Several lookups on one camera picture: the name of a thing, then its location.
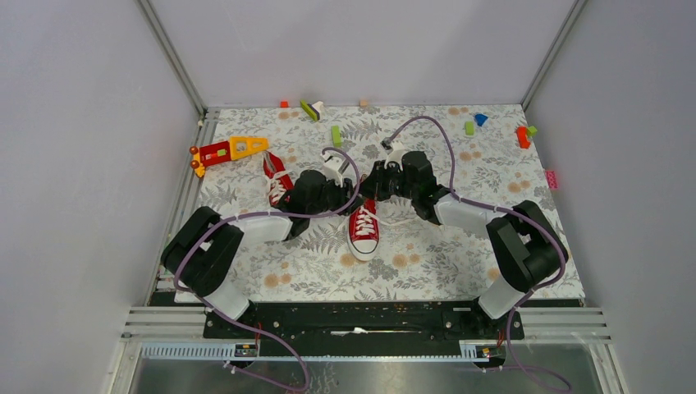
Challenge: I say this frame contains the purple cable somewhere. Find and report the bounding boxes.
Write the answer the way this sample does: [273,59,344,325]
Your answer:
[382,115,573,394]
[172,147,363,394]

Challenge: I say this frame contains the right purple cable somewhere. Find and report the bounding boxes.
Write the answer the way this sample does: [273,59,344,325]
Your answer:
[382,115,573,394]

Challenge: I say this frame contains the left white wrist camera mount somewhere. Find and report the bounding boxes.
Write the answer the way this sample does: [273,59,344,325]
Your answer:
[322,153,349,186]

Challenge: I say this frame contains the floral patterned mat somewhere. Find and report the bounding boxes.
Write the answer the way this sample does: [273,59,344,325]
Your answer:
[213,105,562,301]

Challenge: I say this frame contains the blue triangular block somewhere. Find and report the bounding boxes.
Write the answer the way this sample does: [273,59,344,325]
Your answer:
[474,113,488,127]

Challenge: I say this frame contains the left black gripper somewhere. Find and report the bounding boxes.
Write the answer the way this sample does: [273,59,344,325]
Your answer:
[307,173,364,218]

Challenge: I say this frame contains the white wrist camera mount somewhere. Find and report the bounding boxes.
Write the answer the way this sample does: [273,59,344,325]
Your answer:
[382,139,407,170]
[322,153,349,186]

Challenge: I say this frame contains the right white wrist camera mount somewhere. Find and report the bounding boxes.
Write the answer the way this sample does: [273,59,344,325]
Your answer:
[382,139,407,170]

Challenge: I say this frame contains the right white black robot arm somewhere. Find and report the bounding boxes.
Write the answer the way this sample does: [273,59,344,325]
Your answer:
[359,151,569,338]

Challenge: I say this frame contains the red sneaker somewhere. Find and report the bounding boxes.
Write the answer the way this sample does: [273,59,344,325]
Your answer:
[263,151,294,207]
[346,199,412,262]

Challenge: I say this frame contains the green purple white block stack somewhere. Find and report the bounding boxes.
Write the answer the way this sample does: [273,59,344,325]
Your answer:
[300,100,324,121]

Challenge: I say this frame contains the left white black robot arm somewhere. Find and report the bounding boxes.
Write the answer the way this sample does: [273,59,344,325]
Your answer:
[160,170,363,337]

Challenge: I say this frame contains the orange block right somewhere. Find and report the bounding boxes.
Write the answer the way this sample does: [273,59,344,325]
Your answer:
[515,126,531,149]

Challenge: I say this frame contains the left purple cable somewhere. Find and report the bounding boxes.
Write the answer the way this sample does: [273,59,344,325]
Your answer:
[172,147,363,394]

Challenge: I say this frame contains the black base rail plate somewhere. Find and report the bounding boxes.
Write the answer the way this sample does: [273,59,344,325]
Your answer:
[149,291,585,360]

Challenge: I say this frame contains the red yellow toy block assembly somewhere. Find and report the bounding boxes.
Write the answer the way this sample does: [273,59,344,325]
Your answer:
[189,136,269,178]

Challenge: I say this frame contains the green block near centre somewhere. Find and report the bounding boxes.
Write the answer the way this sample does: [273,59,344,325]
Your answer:
[331,126,342,148]

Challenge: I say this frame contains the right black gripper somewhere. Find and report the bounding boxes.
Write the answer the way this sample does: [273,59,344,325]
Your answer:
[355,160,418,203]

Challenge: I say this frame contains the pink block at edge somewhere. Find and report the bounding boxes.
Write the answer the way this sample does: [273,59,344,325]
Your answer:
[545,170,559,190]

